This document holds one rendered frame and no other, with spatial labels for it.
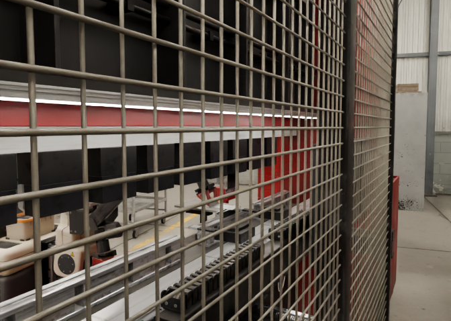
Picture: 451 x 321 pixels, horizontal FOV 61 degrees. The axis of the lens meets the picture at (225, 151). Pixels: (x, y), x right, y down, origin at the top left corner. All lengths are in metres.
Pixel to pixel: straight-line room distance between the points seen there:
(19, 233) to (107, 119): 1.22
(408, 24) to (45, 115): 8.40
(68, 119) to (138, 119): 0.27
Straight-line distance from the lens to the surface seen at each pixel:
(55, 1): 0.89
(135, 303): 0.99
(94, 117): 1.15
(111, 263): 1.31
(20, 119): 1.02
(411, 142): 6.98
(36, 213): 0.17
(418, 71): 8.88
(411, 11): 9.07
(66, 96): 0.84
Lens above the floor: 1.40
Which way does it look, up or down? 4 degrees down
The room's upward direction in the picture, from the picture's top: straight up
